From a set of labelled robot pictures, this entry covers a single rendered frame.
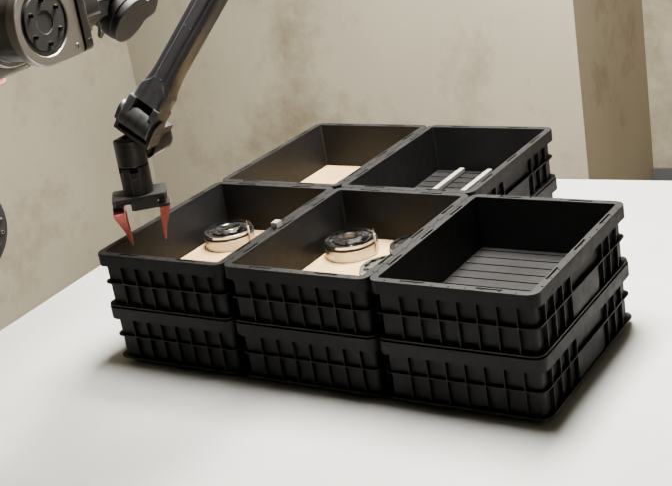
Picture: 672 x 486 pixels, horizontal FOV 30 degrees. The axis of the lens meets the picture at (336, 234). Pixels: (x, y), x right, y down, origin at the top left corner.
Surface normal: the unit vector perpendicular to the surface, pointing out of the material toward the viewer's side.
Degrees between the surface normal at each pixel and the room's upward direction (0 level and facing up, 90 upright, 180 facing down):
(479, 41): 90
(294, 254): 90
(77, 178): 90
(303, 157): 90
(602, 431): 0
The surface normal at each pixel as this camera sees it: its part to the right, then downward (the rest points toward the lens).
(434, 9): -0.46, 0.38
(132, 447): -0.15, -0.92
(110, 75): 0.88, 0.04
